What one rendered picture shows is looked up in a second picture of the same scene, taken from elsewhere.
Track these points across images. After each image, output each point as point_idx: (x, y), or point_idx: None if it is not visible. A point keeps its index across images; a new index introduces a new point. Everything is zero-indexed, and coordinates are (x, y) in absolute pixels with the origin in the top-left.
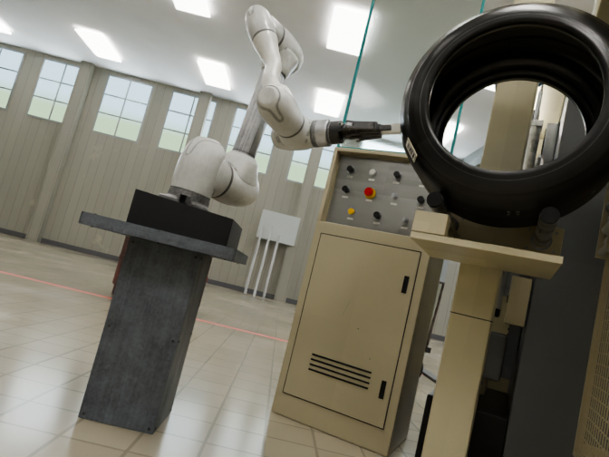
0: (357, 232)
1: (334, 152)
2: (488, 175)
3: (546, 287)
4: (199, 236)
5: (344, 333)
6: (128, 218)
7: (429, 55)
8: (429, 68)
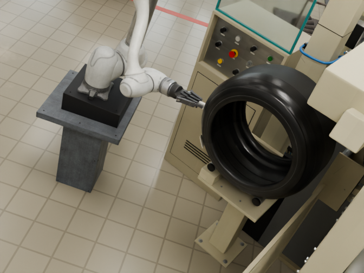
0: (220, 81)
1: (212, 15)
2: (231, 177)
3: None
4: (102, 121)
5: None
6: (62, 106)
7: (216, 96)
8: (215, 105)
